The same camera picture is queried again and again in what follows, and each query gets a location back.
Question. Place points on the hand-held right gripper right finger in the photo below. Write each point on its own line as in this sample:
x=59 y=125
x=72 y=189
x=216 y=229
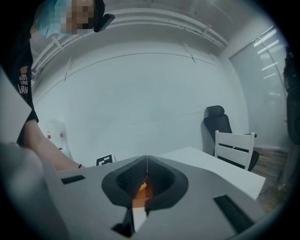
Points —
x=192 y=206

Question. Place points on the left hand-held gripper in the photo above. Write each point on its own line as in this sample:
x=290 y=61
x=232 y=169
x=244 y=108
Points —
x=104 y=160

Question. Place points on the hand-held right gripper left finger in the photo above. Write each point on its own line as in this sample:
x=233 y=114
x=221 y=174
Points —
x=89 y=201

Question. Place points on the orange box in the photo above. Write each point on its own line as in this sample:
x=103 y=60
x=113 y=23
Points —
x=141 y=195

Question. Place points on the person's left forearm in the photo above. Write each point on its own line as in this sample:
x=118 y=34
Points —
x=47 y=147

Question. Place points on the black wrist band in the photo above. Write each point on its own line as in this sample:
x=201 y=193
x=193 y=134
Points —
x=80 y=166

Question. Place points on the white dispenser with red labels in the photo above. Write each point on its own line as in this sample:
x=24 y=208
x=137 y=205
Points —
x=55 y=134

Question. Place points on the white slatted chair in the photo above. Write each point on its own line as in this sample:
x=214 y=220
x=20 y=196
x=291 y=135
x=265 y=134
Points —
x=234 y=147

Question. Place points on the black office chair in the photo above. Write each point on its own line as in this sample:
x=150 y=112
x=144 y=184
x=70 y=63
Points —
x=218 y=124

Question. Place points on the person's black printed t-shirt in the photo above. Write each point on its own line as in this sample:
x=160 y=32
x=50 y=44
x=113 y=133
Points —
x=22 y=77

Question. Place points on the white ceiling pipes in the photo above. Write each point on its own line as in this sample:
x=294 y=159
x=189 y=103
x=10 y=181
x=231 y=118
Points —
x=131 y=20

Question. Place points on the light blue face mask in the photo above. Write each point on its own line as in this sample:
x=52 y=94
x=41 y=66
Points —
x=51 y=21

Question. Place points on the black head-worn camera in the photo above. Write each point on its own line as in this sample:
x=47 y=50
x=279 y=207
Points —
x=103 y=20

